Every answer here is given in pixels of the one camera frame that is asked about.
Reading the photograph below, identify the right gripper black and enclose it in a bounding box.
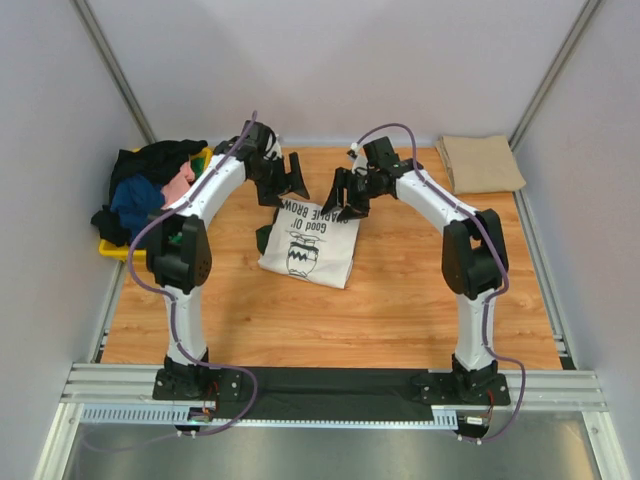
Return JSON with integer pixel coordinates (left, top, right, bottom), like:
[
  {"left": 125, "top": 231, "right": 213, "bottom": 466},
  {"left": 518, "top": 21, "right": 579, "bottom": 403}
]
[{"left": 321, "top": 168, "right": 385, "bottom": 223}]

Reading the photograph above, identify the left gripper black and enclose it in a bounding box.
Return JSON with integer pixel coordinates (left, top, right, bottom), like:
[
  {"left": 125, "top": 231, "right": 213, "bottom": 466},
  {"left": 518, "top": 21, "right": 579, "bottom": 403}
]
[{"left": 248, "top": 154, "right": 308, "bottom": 210}]

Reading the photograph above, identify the green and white raglan t-shirt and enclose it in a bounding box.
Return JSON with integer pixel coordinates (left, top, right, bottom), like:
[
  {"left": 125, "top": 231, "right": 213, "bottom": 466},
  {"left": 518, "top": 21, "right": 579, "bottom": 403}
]
[{"left": 258, "top": 199, "right": 360, "bottom": 289}]

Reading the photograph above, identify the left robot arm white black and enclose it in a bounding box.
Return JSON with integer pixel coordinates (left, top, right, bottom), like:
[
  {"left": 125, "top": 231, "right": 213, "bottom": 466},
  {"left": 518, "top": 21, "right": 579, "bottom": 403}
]
[{"left": 142, "top": 120, "right": 309, "bottom": 401}]

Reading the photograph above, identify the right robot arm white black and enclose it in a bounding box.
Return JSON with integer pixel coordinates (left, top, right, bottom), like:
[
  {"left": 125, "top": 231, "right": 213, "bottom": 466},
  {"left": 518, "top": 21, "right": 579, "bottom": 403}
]
[{"left": 322, "top": 137, "right": 508, "bottom": 404}]

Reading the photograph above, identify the bright green t-shirt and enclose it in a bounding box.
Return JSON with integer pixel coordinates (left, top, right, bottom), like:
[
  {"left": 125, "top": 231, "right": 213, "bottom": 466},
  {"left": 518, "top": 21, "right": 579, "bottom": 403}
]
[{"left": 167, "top": 155, "right": 211, "bottom": 246}]

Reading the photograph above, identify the pink t-shirt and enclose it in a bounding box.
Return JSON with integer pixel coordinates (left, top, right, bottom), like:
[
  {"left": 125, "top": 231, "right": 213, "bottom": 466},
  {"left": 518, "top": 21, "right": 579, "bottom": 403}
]
[{"left": 147, "top": 161, "right": 196, "bottom": 219}]

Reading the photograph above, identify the black t-shirt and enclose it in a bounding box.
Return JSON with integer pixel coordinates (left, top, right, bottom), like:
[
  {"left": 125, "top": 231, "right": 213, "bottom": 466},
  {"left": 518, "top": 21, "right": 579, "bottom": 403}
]
[{"left": 90, "top": 139, "right": 208, "bottom": 246}]

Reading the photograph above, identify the folded beige t-shirt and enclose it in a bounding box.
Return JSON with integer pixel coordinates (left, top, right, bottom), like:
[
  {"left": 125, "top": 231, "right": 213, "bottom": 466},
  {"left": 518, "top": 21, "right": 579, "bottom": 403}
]
[{"left": 436, "top": 135, "right": 526, "bottom": 195}]

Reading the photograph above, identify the blue t-shirt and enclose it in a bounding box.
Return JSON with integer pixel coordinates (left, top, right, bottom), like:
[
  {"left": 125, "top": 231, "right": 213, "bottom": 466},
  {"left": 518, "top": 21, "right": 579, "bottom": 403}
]
[{"left": 110, "top": 174, "right": 165, "bottom": 239}]

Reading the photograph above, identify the yellow plastic bin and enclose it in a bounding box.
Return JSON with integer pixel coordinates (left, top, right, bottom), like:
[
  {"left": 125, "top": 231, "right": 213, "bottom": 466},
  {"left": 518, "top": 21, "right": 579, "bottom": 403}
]
[{"left": 98, "top": 147, "right": 213, "bottom": 263}]

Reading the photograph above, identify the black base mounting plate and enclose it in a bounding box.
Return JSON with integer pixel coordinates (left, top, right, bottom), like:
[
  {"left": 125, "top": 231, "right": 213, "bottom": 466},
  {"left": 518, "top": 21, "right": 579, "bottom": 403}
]
[{"left": 152, "top": 365, "right": 511, "bottom": 422}]

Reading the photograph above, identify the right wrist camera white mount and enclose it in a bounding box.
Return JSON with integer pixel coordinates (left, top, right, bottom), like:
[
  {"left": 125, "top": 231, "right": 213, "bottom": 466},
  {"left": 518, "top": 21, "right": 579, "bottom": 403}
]
[{"left": 347, "top": 142, "right": 367, "bottom": 172}]

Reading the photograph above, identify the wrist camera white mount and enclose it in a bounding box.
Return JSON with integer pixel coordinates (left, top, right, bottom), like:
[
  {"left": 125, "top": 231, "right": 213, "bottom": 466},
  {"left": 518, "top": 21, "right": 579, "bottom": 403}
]
[
  {"left": 267, "top": 133, "right": 283, "bottom": 161},
  {"left": 347, "top": 142, "right": 367, "bottom": 172}
]

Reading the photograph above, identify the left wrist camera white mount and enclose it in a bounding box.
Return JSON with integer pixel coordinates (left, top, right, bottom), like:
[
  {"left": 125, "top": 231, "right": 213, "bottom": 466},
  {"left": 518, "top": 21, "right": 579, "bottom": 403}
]
[{"left": 267, "top": 133, "right": 283, "bottom": 161}]

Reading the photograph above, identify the slotted cable duct rail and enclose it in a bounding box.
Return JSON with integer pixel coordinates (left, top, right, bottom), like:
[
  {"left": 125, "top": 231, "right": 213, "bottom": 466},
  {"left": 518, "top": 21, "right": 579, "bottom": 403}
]
[{"left": 79, "top": 403, "right": 459, "bottom": 429}]

